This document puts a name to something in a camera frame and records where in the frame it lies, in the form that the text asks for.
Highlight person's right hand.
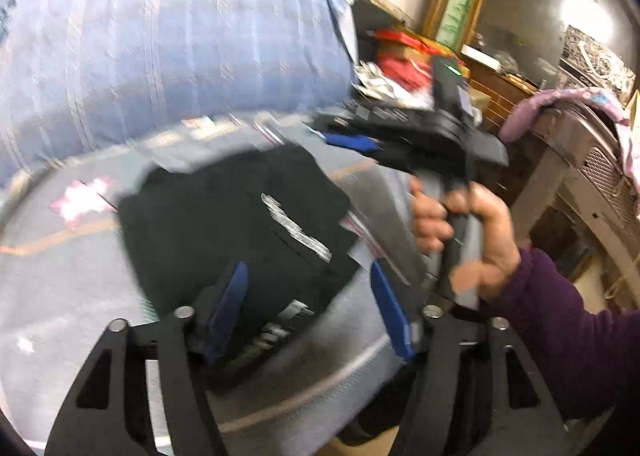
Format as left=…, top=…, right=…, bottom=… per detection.
left=408, top=175, right=522, bottom=306

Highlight pink cloth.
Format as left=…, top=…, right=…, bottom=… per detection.
left=500, top=86, right=640, bottom=182

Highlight blue striped quilt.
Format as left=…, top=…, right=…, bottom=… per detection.
left=0, top=0, right=359, bottom=187

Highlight patterned black white bag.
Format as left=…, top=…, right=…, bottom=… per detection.
left=559, top=24, right=637, bottom=93

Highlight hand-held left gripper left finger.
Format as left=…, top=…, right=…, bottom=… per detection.
left=45, top=261, right=249, bottom=456

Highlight person's right forearm purple sleeve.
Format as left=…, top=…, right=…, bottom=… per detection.
left=479, top=246, right=640, bottom=439

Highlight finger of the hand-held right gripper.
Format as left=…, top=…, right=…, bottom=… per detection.
left=311, top=116, right=387, bottom=158

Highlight grey printed bed sheet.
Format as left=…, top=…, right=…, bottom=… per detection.
left=0, top=106, right=431, bottom=453

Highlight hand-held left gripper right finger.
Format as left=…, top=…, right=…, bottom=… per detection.
left=369, top=260, right=568, bottom=456

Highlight wooden cabinet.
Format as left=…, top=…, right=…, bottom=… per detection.
left=459, top=43, right=543, bottom=133

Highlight grey plastic chair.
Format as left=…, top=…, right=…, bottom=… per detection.
left=509, top=100, right=640, bottom=289

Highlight red cloth pile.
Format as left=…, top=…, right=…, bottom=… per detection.
left=372, top=28, right=437, bottom=93

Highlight black pants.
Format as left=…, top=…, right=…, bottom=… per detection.
left=117, top=143, right=362, bottom=393

